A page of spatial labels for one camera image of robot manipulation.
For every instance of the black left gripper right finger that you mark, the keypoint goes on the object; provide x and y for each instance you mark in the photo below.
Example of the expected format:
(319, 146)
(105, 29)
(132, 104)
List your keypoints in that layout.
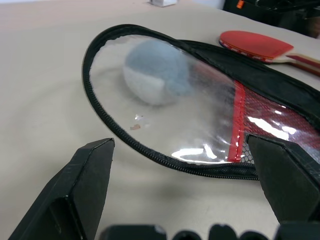
(285, 180)

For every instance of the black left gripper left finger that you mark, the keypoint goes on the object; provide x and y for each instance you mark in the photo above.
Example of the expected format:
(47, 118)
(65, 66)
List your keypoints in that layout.
(75, 185)

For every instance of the black clear paddle case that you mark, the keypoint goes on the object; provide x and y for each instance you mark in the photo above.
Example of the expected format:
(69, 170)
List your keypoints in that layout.
(200, 125)

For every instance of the red table tennis paddle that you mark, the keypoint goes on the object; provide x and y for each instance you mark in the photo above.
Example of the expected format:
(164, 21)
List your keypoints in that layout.
(252, 43)

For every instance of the grey white ball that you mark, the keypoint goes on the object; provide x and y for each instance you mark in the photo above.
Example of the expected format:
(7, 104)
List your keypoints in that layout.
(156, 72)

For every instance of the black equipment with orange tab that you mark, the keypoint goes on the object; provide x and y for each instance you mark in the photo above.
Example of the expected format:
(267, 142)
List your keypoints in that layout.
(280, 12)

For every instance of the white box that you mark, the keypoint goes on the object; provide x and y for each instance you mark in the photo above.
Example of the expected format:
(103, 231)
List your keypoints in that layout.
(162, 2)

